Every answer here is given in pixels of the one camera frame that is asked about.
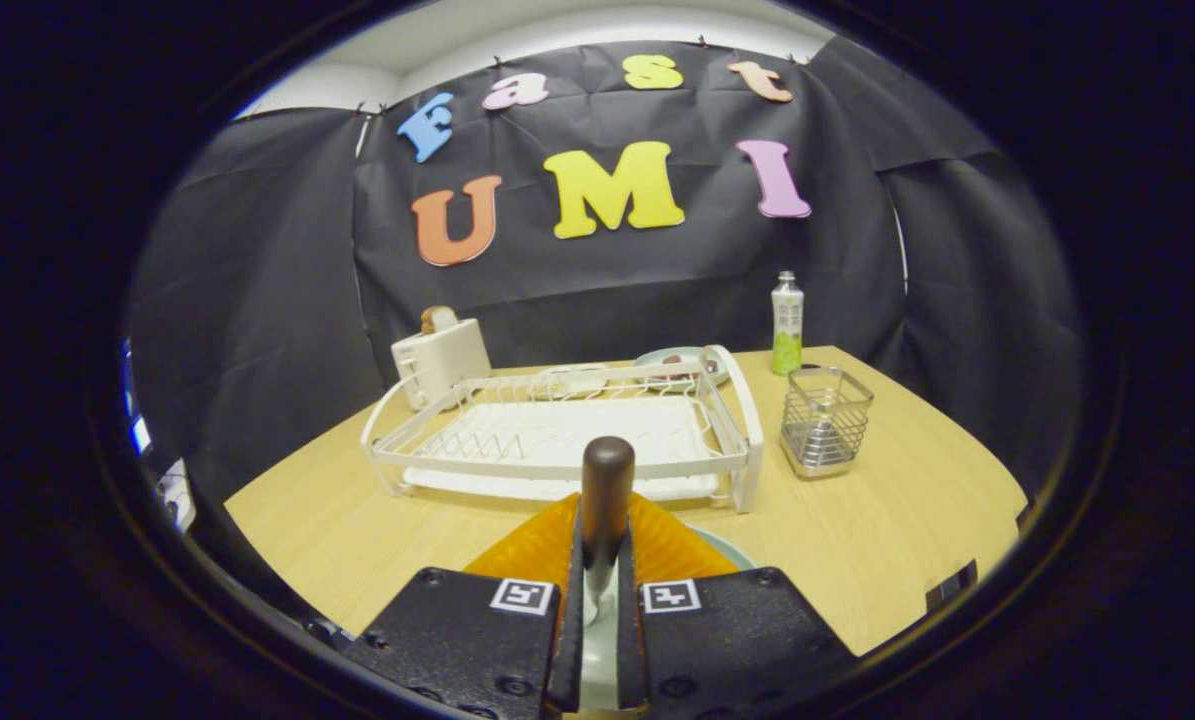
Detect black backdrop cloth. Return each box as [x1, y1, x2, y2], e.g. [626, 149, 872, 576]
[122, 35, 1083, 501]

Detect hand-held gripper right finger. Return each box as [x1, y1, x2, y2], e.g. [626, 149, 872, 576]
[617, 490, 858, 719]

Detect pale green plate with food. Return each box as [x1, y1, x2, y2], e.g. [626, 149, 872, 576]
[633, 346, 733, 389]

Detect metal wire basket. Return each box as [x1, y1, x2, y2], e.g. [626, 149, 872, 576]
[780, 365, 875, 479]

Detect white drip tray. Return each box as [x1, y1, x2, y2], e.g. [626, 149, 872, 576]
[402, 395, 723, 503]

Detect white toaster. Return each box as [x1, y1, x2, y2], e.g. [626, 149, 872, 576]
[391, 318, 493, 413]

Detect small black block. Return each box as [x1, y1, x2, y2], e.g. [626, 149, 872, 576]
[925, 560, 980, 613]

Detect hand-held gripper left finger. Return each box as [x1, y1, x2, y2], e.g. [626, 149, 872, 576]
[342, 492, 586, 719]

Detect white printed papers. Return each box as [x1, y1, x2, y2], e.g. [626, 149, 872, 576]
[127, 415, 198, 531]

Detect clear bottle with green label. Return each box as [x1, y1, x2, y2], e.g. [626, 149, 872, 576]
[770, 270, 806, 377]

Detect white wire dish rack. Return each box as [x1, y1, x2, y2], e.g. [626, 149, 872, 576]
[361, 345, 766, 515]

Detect spoon with brown handle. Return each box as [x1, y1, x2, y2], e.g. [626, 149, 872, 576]
[579, 436, 638, 629]

